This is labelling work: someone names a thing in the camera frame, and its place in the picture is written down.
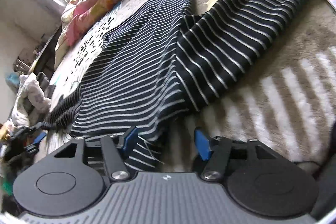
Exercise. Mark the dark side table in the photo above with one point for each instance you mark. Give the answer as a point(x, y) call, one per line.
point(46, 58)

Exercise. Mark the black white striped garment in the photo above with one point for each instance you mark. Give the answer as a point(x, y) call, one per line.
point(165, 61)

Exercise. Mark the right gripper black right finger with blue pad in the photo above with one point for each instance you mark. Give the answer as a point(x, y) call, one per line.
point(215, 151)

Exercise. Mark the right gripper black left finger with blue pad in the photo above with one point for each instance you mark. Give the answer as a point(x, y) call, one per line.
point(115, 151)

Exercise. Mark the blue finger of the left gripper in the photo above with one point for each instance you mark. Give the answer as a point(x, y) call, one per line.
point(34, 146)

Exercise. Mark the cartoon print plush blanket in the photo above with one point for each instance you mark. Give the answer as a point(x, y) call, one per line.
point(287, 100)

